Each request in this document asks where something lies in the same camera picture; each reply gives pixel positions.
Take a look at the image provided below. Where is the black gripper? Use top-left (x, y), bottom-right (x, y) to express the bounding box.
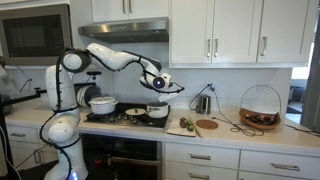
top-left (162, 82), bottom-right (185, 96)

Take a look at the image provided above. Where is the steel electric kettle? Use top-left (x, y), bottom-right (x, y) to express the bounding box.
top-left (195, 94), bottom-right (212, 116)

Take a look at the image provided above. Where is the light wooden cutting board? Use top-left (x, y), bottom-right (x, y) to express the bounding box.
top-left (165, 117), bottom-right (204, 138)

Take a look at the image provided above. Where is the round wooden cutting board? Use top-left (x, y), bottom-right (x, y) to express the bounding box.
top-left (195, 118), bottom-right (220, 131)

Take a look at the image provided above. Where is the white dutch oven with lid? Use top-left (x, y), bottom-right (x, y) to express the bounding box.
top-left (87, 95), bottom-right (119, 116)

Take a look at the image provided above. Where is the steel range hood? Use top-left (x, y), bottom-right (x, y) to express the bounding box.
top-left (78, 17), bottom-right (170, 44)

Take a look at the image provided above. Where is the black gas cooktop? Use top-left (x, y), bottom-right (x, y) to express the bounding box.
top-left (83, 102), bottom-right (172, 130)

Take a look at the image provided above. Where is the black built-in oven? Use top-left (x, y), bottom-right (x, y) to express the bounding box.
top-left (81, 133), bottom-right (164, 180)

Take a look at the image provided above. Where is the black round appliance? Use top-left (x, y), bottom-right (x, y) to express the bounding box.
top-left (74, 83), bottom-right (103, 108)

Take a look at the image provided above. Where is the white base cabinet with drawers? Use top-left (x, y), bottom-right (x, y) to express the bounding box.
top-left (163, 141), bottom-right (320, 180)

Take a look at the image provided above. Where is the white cabinet over hood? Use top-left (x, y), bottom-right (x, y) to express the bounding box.
top-left (90, 0), bottom-right (170, 23)

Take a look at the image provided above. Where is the stainless steel refrigerator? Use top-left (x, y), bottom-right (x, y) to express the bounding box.
top-left (300, 16), bottom-right (320, 134)

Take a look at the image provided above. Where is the steel built-in microwave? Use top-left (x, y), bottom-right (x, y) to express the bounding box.
top-left (0, 3), bottom-right (74, 67)

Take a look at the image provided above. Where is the small white drawer cabinet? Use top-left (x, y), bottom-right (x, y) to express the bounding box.
top-left (5, 124), bottom-right (59, 171)

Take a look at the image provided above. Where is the black kettle power cable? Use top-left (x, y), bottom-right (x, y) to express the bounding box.
top-left (188, 84), bottom-right (211, 111)

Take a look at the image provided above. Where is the white saucepan with metal handle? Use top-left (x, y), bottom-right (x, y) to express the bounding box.
top-left (146, 100), bottom-right (172, 120)

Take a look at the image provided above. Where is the cream pot lid metal handle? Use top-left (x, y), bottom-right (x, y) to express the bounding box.
top-left (124, 107), bottom-right (147, 117)

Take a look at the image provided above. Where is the thin black cable on counter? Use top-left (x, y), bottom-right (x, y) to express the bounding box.
top-left (211, 88), bottom-right (266, 138)

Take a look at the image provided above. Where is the black camera above stove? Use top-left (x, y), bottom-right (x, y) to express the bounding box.
top-left (85, 69), bottom-right (103, 84)

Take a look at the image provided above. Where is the white wall cabinet with handles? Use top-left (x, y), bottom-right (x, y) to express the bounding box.
top-left (169, 0), bottom-right (319, 69)

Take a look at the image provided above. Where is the black cable near refrigerator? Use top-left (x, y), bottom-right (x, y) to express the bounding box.
top-left (284, 123), bottom-right (320, 138)

